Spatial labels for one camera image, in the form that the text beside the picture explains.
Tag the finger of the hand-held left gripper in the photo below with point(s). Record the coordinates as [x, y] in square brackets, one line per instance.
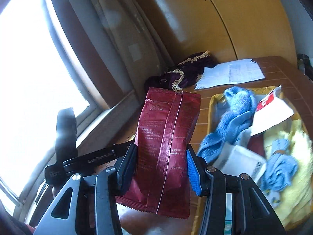
[121, 149]

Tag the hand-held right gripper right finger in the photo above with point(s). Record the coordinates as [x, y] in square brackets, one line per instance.
[194, 173]

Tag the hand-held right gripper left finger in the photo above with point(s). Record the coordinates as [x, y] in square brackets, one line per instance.
[128, 166]

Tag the dark red foil packet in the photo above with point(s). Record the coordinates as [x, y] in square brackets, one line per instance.
[159, 139]
[256, 144]

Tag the yellow rimmed cardboard box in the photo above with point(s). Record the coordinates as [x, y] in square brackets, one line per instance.
[210, 112]

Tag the large blue towel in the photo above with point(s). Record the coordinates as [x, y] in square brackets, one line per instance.
[232, 117]

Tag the small blue towel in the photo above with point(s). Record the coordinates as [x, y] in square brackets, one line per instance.
[278, 169]

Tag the white packet with red label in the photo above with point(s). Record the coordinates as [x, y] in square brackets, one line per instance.
[269, 120]

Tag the window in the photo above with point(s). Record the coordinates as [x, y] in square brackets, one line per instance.
[29, 78]

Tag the red garment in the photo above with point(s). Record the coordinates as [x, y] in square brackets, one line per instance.
[29, 229]

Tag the purple fringed cloth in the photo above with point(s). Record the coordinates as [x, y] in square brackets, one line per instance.
[190, 71]

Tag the white paper sheet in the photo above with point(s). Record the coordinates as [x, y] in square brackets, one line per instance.
[232, 74]

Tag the pale yellow towel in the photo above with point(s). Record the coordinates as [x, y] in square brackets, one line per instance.
[300, 200]

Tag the beige curtain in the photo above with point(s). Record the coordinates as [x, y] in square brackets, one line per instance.
[127, 29]

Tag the yellow wooden cabinet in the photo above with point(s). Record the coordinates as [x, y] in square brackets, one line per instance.
[220, 29]

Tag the black object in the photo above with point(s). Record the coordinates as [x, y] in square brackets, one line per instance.
[304, 64]

